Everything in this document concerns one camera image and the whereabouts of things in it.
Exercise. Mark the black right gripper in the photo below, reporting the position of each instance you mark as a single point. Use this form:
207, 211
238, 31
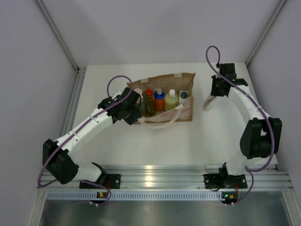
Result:
213, 92

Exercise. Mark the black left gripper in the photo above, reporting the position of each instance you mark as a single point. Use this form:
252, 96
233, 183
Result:
137, 115

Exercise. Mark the green bottle beige cap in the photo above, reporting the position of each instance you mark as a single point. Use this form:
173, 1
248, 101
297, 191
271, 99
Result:
139, 102

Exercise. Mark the red capped oil bottle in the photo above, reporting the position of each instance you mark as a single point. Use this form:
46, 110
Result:
150, 103

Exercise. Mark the blue capped orange bottle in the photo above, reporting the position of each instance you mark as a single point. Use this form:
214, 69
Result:
159, 96

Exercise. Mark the white box dark cap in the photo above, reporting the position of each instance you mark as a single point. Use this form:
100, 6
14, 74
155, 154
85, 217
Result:
183, 95

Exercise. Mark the brown jute canvas bag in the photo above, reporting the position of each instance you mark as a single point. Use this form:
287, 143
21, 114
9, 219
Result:
176, 81

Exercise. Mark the pale yellow pump bottle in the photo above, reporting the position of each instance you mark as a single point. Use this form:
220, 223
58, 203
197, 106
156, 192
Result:
171, 100

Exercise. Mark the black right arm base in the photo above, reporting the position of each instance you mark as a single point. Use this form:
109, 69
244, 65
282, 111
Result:
216, 181

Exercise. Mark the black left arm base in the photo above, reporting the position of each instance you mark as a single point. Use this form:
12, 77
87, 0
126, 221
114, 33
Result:
110, 181

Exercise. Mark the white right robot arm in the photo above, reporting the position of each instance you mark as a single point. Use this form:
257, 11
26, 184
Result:
262, 132

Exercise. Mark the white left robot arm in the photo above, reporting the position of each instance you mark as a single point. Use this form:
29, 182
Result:
59, 155

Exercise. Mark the aluminium frame rail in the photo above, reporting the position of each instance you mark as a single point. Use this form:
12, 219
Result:
189, 177

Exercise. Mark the grey slotted cable duct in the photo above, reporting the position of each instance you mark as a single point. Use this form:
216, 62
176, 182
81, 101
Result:
140, 196

